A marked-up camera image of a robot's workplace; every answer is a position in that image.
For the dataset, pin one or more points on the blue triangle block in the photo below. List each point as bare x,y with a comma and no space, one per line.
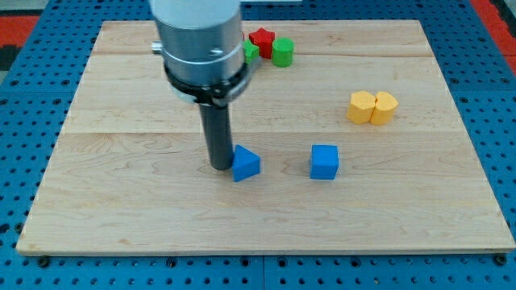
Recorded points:
246,163

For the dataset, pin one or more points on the black clamp ring mount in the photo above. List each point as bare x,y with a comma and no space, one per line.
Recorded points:
218,95

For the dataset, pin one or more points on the green star block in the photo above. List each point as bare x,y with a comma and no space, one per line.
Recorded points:
251,51

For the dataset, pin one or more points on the yellow pentagon block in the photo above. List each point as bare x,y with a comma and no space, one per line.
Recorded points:
362,104

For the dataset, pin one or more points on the green cylinder block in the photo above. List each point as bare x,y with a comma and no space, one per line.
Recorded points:
282,52

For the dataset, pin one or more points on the blue cube block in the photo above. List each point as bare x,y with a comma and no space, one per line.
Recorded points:
324,162

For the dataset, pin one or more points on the red star block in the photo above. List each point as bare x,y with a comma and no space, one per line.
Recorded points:
263,39

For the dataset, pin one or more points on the wooden board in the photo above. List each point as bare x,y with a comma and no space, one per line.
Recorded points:
130,175

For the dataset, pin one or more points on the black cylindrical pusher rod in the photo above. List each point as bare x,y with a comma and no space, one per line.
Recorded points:
217,130

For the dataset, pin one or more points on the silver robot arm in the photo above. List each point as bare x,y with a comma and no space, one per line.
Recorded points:
201,43

